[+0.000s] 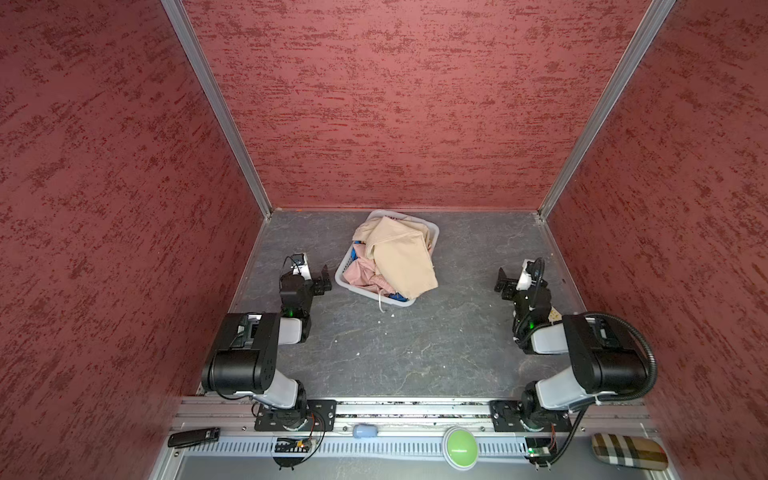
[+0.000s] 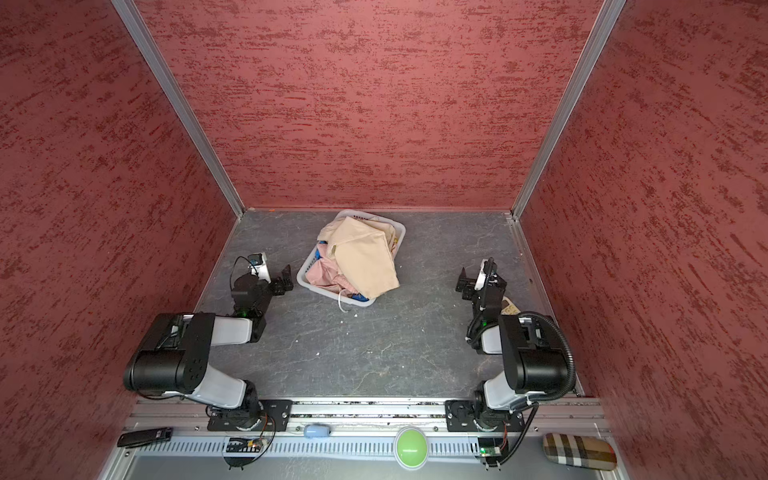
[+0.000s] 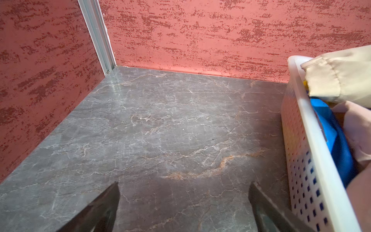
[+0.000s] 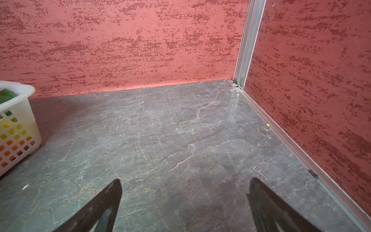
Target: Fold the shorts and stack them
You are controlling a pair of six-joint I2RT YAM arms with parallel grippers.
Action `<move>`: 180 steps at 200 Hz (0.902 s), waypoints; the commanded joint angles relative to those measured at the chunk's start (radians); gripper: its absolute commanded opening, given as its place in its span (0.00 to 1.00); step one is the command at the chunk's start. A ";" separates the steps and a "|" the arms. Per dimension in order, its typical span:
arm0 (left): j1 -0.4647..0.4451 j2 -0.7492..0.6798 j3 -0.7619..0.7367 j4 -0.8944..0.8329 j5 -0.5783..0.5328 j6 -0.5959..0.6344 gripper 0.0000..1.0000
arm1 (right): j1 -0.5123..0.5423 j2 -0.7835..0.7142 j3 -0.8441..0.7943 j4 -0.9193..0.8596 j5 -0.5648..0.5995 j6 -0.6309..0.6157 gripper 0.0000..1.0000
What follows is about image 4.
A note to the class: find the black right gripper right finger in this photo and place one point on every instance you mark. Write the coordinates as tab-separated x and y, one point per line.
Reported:
273	214

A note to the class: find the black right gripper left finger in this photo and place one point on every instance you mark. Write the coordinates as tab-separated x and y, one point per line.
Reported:
100	213

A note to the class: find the colourful shorts in basket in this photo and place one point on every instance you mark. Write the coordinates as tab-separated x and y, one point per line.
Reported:
6	95

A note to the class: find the white plastic laundry basket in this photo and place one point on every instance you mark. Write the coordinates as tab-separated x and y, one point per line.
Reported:
20	135

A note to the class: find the aluminium corner post right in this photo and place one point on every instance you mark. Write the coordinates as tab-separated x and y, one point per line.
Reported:
251	28

